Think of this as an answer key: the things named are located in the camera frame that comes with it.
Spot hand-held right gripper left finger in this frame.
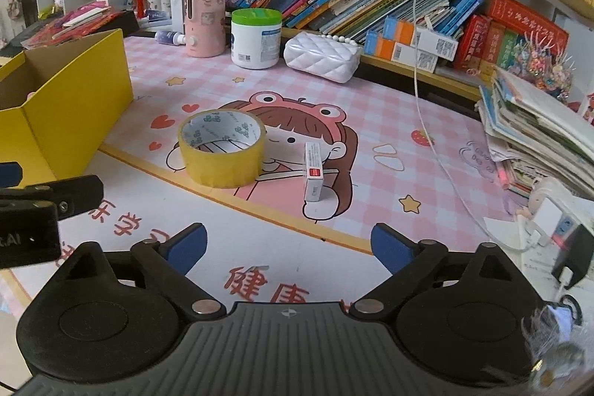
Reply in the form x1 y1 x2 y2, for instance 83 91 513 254
44 223 228 324

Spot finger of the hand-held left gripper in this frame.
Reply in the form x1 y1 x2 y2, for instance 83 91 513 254
0 174 105 220
0 163 23 190

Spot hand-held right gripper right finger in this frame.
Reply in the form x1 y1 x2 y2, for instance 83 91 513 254
349 223 546 323

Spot yellow cardboard box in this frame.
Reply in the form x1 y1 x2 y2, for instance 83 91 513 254
0 29 135 188

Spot yellow tape roll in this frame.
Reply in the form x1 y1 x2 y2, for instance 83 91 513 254
179 109 267 189

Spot small white red box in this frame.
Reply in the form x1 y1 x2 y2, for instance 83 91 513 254
303 141 326 203

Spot pink printed desk mat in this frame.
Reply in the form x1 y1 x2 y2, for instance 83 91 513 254
0 29 558 320

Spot white papers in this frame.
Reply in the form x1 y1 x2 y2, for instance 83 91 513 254
483 215 594 301

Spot white power strip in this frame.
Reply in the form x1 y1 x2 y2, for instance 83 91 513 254
528 178 582 249

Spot red booklets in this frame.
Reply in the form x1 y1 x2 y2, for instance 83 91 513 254
24 5 127 50

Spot small clear bottle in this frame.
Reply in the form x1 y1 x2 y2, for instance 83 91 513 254
154 30 188 47

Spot black power adapter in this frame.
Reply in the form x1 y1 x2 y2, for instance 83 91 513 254
551 223 594 290

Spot stack of magazines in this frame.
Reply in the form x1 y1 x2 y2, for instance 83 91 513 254
477 69 594 198

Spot blue orange white carton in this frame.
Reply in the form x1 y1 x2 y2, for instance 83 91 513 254
383 16 460 62
364 29 440 75

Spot white quilted pouch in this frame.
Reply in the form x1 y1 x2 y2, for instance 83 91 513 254
283 31 363 84

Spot white jar with green lid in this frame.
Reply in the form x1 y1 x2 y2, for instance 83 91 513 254
231 9 283 70

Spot pink tumbler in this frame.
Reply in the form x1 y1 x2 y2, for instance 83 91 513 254
183 0 226 58

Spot red boxed book set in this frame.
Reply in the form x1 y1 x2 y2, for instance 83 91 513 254
452 0 569 78

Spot colourful beaded ornament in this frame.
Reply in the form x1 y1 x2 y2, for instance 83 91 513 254
520 29 577 101

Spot white cable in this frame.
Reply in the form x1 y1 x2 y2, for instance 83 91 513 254
412 0 541 252

